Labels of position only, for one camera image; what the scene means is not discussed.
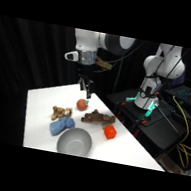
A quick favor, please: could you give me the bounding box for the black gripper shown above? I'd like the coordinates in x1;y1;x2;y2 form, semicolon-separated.
70;60;99;101

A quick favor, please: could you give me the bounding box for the brown deer plush toy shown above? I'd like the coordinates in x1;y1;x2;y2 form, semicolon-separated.
79;107;118;131

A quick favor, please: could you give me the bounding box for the grey bowl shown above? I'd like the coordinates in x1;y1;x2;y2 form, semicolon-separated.
55;125;95;159

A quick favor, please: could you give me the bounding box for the orange toy fruit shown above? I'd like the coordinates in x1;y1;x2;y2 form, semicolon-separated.
75;97;91;113

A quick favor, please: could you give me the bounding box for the tan plush animal toy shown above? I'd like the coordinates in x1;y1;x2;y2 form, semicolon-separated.
50;104;74;125

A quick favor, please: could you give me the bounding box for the blue plush toy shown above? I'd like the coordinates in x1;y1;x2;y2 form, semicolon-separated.
47;114;77;140

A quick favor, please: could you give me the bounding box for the red-orange cube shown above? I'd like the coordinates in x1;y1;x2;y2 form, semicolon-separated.
101;123;118;142

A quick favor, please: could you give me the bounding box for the black curtain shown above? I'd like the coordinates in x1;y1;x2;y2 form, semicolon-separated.
0;15;191;177

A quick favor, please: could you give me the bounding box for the black robot stand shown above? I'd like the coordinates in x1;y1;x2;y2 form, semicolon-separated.
96;81;191;166

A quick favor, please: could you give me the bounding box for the black laptop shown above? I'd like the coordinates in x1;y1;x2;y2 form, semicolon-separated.
162;81;191;108

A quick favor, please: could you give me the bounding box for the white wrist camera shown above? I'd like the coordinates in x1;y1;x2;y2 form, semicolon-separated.
63;49;82;64

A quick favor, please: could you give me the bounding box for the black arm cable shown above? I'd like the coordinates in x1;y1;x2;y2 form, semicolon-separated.
103;35;147;89

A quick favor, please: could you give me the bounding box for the yellow cable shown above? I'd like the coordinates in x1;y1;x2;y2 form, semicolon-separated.
159;94;191;171

